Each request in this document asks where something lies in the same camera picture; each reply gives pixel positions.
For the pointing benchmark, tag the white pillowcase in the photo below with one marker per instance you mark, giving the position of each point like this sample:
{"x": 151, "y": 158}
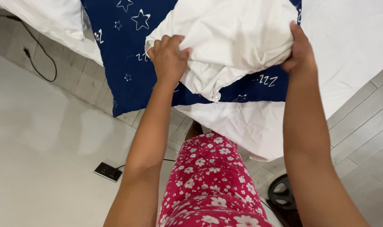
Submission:
{"x": 229, "y": 41}

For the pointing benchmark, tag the black wall socket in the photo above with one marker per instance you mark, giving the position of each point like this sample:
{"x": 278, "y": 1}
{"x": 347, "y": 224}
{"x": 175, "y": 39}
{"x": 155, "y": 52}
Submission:
{"x": 108, "y": 171}

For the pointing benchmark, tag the bed with white sheet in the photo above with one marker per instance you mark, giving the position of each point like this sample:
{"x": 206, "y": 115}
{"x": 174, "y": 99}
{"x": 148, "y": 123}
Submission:
{"x": 343, "y": 47}

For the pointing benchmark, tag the white pillow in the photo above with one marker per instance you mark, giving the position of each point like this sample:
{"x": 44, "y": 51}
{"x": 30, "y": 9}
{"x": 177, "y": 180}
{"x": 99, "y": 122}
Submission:
{"x": 46, "y": 15}

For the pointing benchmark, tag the pink floral dress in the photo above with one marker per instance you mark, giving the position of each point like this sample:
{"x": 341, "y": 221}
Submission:
{"x": 210, "y": 183}

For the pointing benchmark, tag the blue star print pillow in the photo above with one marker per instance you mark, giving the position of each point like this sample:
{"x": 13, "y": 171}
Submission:
{"x": 122, "y": 56}

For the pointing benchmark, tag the person's left hand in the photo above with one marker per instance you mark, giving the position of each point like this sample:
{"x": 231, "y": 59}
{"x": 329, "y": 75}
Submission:
{"x": 167, "y": 61}

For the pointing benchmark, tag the person's right hand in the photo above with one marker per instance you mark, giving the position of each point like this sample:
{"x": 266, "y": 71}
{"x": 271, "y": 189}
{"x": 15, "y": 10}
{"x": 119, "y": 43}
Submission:
{"x": 302, "y": 58}

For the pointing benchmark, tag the person's leg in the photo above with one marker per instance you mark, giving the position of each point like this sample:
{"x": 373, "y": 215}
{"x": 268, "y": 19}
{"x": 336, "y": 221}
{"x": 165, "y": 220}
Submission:
{"x": 194, "y": 129}

